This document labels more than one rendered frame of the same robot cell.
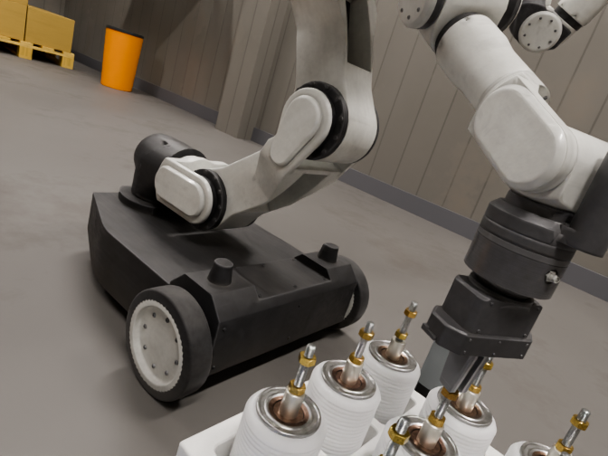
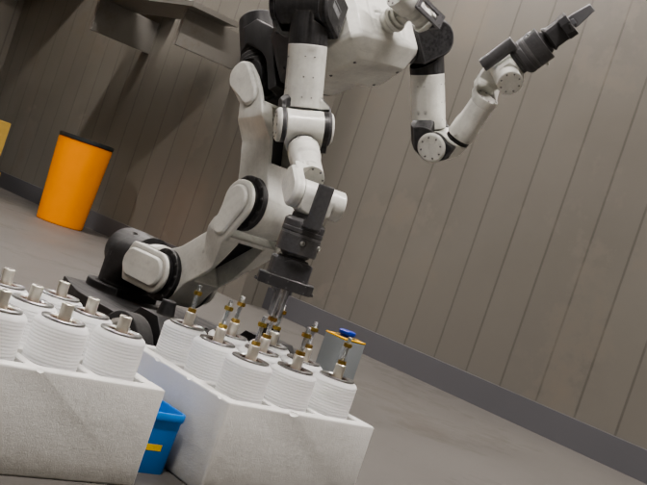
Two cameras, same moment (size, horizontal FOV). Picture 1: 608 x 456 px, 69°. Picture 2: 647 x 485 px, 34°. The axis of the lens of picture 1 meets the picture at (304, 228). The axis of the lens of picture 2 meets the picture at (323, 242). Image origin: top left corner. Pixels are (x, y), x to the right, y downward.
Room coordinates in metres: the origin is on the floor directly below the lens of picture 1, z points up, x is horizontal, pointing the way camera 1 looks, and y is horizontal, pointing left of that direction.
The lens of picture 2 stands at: (-1.74, -0.72, 0.55)
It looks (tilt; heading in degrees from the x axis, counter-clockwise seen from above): 1 degrees down; 12
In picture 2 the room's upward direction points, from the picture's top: 19 degrees clockwise
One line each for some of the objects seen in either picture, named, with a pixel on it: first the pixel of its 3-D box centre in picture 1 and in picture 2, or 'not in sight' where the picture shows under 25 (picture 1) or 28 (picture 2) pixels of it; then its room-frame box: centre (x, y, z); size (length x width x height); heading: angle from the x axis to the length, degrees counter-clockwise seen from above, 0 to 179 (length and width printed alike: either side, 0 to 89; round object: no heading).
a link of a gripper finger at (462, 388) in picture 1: (471, 365); (283, 303); (0.44, -0.22, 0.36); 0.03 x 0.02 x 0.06; 24
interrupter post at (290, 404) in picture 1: (291, 402); (189, 319); (0.41, -0.05, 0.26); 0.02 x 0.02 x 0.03
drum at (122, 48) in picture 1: (120, 59); (73, 181); (4.60, 2.31, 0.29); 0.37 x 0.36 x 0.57; 55
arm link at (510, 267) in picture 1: (499, 294); (292, 261); (0.43, -0.21, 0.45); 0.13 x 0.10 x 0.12; 114
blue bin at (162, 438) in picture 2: not in sight; (116, 416); (0.24, -0.02, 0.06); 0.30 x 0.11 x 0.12; 53
